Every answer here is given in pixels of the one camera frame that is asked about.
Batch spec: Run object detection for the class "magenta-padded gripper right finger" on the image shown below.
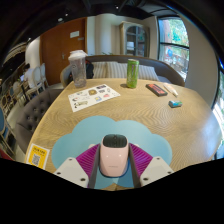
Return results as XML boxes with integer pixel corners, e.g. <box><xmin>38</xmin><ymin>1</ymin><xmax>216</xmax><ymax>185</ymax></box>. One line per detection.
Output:
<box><xmin>128</xmin><ymin>143</ymin><xmax>174</xmax><ymax>189</ymax></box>

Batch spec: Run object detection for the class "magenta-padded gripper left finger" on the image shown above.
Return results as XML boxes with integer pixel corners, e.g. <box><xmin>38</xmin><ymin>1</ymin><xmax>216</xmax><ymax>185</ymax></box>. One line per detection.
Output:
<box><xmin>53</xmin><ymin>143</ymin><xmax>101</xmax><ymax>190</ymax></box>

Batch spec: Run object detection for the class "pink and black computer mouse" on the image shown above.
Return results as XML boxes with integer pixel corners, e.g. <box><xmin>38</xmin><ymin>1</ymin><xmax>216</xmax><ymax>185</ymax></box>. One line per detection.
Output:
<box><xmin>98</xmin><ymin>133</ymin><xmax>130</xmax><ymax>178</ymax></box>

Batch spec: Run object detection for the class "blue cloud-shaped mouse pad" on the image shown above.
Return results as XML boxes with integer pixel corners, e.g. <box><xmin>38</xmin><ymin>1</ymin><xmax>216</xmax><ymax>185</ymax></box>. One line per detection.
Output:
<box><xmin>51</xmin><ymin>115</ymin><xmax>173</xmax><ymax>190</ymax></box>

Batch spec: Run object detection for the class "yellow code card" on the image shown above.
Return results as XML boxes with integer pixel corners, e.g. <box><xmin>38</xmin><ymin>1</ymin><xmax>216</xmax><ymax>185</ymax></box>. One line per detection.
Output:
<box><xmin>25</xmin><ymin>143</ymin><xmax>50</xmax><ymax>170</ymax></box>

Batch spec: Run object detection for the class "grey tufted chair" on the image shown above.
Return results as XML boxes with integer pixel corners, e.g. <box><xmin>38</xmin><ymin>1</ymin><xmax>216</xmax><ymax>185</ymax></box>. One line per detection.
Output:
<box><xmin>14</xmin><ymin>88</ymin><xmax>64</xmax><ymax>154</ymax></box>

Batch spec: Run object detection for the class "small green blue packet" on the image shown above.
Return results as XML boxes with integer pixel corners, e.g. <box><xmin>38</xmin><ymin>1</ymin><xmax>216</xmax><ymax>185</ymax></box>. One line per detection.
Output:
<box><xmin>168</xmin><ymin>99</ymin><xmax>183</xmax><ymax>109</ymax></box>

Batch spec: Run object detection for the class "white sticker sheet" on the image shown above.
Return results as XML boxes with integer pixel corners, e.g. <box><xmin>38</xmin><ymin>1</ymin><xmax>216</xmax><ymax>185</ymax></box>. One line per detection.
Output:
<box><xmin>67</xmin><ymin>83</ymin><xmax>121</xmax><ymax>113</ymax></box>

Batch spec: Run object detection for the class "flat black and red box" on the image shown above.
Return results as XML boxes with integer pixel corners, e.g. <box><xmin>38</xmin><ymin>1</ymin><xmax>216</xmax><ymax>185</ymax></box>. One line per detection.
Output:
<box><xmin>145</xmin><ymin>83</ymin><xmax>169</xmax><ymax>98</ymax></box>

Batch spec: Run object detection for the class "white squeeze tube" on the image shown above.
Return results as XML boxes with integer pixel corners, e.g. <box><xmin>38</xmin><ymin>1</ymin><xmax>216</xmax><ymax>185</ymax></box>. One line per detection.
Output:
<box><xmin>163</xmin><ymin>82</ymin><xmax>179</xmax><ymax>98</ymax></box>

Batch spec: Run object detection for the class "black-framed window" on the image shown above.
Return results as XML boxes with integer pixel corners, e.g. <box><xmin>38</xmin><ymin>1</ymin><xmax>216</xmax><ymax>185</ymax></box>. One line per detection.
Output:
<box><xmin>157</xmin><ymin>17</ymin><xmax>190</xmax><ymax>81</ymax></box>
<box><xmin>211</xmin><ymin>69</ymin><xmax>224</xmax><ymax>161</ymax></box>

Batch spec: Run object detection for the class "group of dining chairs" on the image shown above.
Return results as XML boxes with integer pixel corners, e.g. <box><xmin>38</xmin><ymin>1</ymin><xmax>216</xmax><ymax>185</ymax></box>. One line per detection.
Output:
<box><xmin>0</xmin><ymin>63</ymin><xmax>48</xmax><ymax>148</ymax></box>

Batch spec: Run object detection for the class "striped cushion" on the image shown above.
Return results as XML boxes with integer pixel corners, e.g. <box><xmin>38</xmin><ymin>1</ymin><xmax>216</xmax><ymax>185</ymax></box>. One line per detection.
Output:
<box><xmin>138</xmin><ymin>64</ymin><xmax>160</xmax><ymax>82</ymax></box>
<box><xmin>105</xmin><ymin>61</ymin><xmax>129</xmax><ymax>80</ymax></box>
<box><xmin>92</xmin><ymin>61</ymin><xmax>109</xmax><ymax>80</ymax></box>

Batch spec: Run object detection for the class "green drink can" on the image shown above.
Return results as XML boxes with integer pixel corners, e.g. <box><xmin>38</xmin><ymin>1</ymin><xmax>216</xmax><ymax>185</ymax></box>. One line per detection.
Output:
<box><xmin>126</xmin><ymin>58</ymin><xmax>140</xmax><ymax>89</ymax></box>

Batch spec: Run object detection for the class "grey curved sofa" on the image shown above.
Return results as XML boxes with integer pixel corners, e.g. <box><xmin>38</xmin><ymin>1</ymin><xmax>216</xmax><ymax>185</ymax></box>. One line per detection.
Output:
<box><xmin>59</xmin><ymin>54</ymin><xmax>186</xmax><ymax>88</ymax></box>

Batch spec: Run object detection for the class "clear shaker bottle white lid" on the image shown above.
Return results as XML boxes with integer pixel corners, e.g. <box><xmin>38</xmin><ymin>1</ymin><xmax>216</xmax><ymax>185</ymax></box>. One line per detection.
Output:
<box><xmin>68</xmin><ymin>49</ymin><xmax>89</xmax><ymax>89</ymax></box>

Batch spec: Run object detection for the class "brown wooden door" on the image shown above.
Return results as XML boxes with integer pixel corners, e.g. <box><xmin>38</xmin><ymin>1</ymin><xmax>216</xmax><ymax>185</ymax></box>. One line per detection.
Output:
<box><xmin>39</xmin><ymin>17</ymin><xmax>88</xmax><ymax>86</ymax></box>

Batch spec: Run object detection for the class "glass-door cabinet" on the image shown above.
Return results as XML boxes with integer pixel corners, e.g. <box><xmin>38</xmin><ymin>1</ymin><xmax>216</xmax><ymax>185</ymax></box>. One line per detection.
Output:
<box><xmin>119</xmin><ymin>21</ymin><xmax>150</xmax><ymax>58</ymax></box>

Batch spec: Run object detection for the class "white paper door sign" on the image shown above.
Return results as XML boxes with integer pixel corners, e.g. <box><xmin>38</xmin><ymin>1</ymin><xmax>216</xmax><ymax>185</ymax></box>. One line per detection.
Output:
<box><xmin>69</xmin><ymin>30</ymin><xmax>81</xmax><ymax>39</ymax></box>

